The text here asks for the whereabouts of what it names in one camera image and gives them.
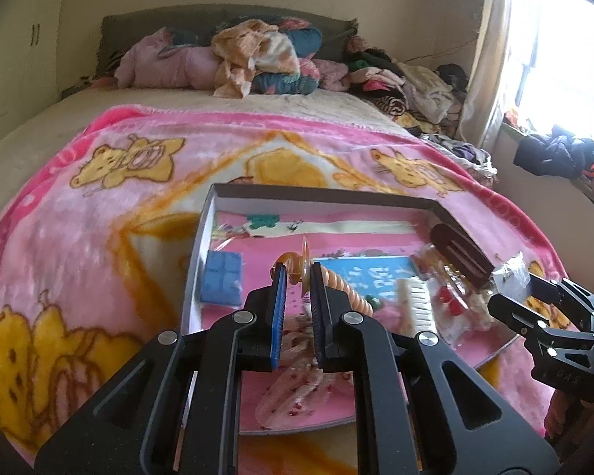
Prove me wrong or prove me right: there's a pile of mixed clothes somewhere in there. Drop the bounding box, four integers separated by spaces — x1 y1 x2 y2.
343 34 469 135

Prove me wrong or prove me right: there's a small clear packet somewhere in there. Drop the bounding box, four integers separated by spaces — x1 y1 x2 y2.
491 252 546 291

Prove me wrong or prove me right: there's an orange cream floral garment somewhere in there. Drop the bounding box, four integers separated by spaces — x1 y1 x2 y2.
211 19 301 101

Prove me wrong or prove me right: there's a person's right hand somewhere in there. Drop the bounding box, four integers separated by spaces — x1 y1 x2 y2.
544 388 594 448

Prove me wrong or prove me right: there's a dark teal floral quilt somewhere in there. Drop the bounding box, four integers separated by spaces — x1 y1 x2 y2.
212 16 324 96

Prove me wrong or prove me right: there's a window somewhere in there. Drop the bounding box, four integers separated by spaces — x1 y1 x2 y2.
504 0 594 125

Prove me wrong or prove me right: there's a cream hair comb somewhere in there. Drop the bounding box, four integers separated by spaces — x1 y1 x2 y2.
395 277 437 338

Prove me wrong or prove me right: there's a clear packet with red charms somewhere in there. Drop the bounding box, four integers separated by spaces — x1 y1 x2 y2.
415 251 497 348

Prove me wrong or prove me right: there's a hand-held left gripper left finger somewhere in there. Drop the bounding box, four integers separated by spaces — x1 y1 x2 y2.
34 262 290 475

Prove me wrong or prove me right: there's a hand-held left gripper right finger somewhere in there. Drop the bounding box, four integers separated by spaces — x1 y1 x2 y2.
309 261 560 475

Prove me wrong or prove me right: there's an orange twisted bangle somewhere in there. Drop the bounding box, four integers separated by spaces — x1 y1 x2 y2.
270 236 378 318

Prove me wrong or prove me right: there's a cream wardrobe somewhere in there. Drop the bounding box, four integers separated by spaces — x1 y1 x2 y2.
0 0 76 150

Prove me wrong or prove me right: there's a pink printed bear blanket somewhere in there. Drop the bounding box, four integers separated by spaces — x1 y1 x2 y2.
0 104 577 475

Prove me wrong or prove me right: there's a pink tray box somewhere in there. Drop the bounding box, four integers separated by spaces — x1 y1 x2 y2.
181 183 524 437

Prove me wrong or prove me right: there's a brown hair comb clip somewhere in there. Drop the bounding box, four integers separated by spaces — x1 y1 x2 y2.
430 222 494 289

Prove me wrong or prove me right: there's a blue printed card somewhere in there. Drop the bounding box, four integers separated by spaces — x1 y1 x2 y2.
313 255 423 308

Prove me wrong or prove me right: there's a dark jacket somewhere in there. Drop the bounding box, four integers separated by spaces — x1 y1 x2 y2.
513 125 594 180

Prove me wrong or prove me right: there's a pile of clothes on bed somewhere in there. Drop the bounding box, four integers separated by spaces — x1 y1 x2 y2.
98 4 360 81

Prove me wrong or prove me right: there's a cream curtain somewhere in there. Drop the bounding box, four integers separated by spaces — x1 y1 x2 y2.
457 0 514 150

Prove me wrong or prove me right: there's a pink pillow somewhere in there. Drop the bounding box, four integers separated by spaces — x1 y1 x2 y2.
113 27 225 91

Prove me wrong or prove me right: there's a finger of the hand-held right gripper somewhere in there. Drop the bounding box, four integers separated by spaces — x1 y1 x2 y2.
522 273 594 317
487 293 594 358

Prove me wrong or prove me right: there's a blue square block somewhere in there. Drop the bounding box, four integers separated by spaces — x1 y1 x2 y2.
197 250 244 308

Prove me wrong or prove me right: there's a pink fluffy garment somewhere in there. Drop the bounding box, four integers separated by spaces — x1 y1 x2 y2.
301 57 350 93

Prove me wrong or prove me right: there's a white bag of clothes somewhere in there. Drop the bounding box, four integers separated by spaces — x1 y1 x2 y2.
425 133 497 185

